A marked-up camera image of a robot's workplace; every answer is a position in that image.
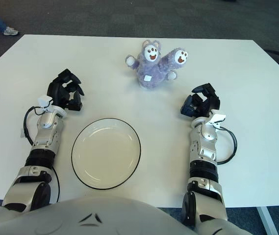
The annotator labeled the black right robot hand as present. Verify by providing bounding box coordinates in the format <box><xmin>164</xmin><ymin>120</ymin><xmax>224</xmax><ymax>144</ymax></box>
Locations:
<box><xmin>180</xmin><ymin>83</ymin><xmax>221</xmax><ymax>119</ymax></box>

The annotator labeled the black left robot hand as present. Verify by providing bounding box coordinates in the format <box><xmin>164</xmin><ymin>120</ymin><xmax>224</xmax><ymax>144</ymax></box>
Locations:
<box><xmin>46</xmin><ymin>69</ymin><xmax>85</xmax><ymax>112</ymax></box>

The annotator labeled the purple plush bunny doll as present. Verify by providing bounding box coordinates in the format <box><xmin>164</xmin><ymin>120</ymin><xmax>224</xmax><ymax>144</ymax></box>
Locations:
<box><xmin>125</xmin><ymin>40</ymin><xmax>189</xmax><ymax>92</ymax></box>

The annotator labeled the white plate with black rim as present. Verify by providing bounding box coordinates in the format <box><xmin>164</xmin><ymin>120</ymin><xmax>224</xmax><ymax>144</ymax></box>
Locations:
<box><xmin>71</xmin><ymin>117</ymin><xmax>142</xmax><ymax>190</ymax></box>

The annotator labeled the white right wrist connector box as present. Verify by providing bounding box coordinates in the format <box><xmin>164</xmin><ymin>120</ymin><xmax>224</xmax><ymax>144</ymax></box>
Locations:
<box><xmin>209</xmin><ymin>114</ymin><xmax>227</xmax><ymax>128</ymax></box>

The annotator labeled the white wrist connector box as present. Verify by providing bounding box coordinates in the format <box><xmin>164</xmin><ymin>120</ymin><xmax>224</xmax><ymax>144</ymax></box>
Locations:
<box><xmin>209</xmin><ymin>114</ymin><xmax>227</xmax><ymax>128</ymax></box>
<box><xmin>38</xmin><ymin>96</ymin><xmax>53</xmax><ymax>108</ymax></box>

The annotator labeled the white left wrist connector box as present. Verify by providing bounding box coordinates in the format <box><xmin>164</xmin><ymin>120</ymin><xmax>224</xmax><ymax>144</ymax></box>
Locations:
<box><xmin>38</xmin><ymin>96</ymin><xmax>53</xmax><ymax>108</ymax></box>

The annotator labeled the white sneaker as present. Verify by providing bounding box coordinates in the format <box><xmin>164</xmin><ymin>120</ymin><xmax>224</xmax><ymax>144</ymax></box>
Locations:
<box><xmin>3</xmin><ymin>26</ymin><xmax>19</xmax><ymax>36</ymax></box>

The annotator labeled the silver robot torso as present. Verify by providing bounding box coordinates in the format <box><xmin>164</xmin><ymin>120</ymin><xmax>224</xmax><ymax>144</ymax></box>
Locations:
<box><xmin>0</xmin><ymin>195</ymin><xmax>260</xmax><ymax>235</ymax></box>

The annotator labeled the white table leg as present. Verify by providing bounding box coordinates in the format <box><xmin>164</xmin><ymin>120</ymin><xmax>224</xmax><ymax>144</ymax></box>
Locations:
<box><xmin>256</xmin><ymin>207</ymin><xmax>279</xmax><ymax>235</ymax></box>

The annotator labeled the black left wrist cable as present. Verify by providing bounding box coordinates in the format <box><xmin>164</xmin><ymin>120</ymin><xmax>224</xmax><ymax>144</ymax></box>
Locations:
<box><xmin>23</xmin><ymin>105</ymin><xmax>44</xmax><ymax>145</ymax></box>

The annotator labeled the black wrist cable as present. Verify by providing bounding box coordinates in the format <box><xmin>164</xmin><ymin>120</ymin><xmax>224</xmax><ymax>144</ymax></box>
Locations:
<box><xmin>216</xmin><ymin>126</ymin><xmax>237</xmax><ymax>165</ymax></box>
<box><xmin>23</xmin><ymin>105</ymin><xmax>44</xmax><ymax>145</ymax></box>

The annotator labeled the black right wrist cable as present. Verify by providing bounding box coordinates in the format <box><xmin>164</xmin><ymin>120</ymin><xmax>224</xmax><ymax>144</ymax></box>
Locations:
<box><xmin>216</xmin><ymin>126</ymin><xmax>237</xmax><ymax>165</ymax></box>

